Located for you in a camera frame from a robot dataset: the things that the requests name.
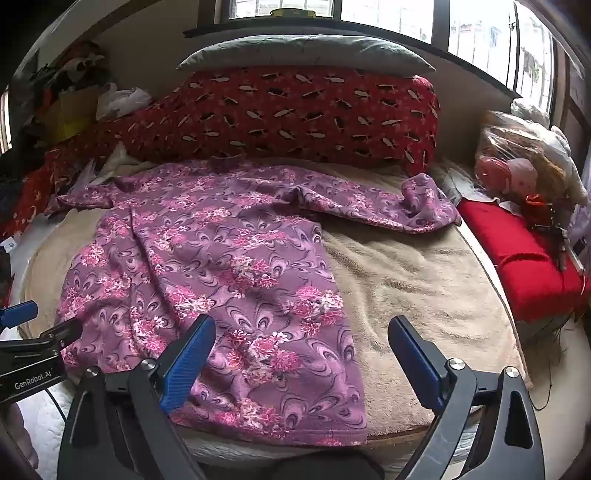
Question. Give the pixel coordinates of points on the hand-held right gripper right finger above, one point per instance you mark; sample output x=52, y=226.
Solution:
x=415, y=364

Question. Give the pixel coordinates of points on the yellow bag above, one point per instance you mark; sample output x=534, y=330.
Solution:
x=69, y=120

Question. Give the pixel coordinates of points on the red shiny ornament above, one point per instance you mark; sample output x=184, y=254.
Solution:
x=538, y=205

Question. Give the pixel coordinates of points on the grey pillow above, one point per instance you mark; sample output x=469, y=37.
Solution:
x=300, y=53

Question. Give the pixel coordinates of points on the window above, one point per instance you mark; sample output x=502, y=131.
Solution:
x=392, y=14

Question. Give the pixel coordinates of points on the pink plush toy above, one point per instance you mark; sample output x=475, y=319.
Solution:
x=508, y=177

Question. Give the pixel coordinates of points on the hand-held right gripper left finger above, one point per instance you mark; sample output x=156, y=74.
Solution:
x=189, y=364

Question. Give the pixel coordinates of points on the clear plastic bag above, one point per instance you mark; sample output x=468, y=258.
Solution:
x=521, y=138

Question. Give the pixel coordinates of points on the white cloth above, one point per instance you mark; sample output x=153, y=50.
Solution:
x=94, y=173

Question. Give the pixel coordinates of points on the person's left forearm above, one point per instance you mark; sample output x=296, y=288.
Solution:
x=16, y=431

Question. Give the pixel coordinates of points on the yellow object on sill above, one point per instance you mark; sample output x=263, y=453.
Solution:
x=293, y=12

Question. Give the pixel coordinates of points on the purple floral garment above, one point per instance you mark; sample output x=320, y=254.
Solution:
x=207, y=254

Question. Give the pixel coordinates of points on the white plastic bag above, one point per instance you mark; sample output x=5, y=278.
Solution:
x=120, y=101

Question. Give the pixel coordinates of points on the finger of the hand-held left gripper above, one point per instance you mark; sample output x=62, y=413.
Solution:
x=60, y=334
x=18, y=314

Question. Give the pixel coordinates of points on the plain red cloth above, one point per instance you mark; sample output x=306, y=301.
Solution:
x=521, y=258

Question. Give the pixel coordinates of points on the white quilted mattress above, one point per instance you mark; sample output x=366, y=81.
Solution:
x=46, y=429

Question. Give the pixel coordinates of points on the beige fleece blanket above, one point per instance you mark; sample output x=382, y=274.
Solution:
x=415, y=286

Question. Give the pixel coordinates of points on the large white bag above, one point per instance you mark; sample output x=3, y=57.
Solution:
x=570, y=152

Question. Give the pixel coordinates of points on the pile of dark clothes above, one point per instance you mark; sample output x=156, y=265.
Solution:
x=74, y=69

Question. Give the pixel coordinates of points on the red patterned quilt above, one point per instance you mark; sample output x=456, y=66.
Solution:
x=300, y=115

